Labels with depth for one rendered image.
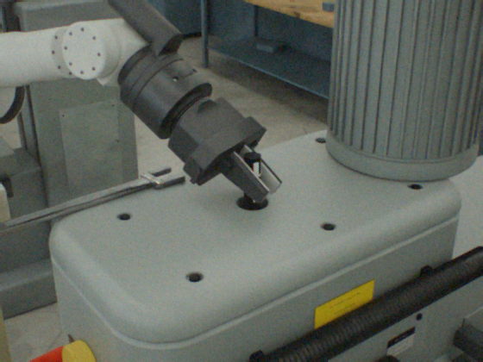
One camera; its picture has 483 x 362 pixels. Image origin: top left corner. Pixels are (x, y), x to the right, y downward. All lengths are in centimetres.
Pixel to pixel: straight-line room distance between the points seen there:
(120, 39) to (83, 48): 4
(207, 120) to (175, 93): 5
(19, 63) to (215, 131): 29
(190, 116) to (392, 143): 25
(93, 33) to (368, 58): 32
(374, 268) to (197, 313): 24
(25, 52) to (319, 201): 41
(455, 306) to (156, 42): 55
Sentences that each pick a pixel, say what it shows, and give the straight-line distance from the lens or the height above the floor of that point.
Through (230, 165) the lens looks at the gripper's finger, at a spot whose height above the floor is 194.
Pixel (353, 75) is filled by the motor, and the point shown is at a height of 201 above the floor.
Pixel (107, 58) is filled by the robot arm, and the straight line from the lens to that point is 80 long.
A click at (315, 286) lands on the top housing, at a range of 73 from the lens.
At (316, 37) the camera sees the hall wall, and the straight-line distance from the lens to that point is 708.
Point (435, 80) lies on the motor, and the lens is 83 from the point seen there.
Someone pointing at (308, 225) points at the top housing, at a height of 189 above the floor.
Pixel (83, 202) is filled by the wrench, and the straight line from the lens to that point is 81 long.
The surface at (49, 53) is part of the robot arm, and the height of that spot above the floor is 203.
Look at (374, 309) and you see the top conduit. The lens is 78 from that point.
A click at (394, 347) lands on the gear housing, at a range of 93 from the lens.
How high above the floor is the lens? 228
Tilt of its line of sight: 27 degrees down
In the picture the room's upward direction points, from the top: straight up
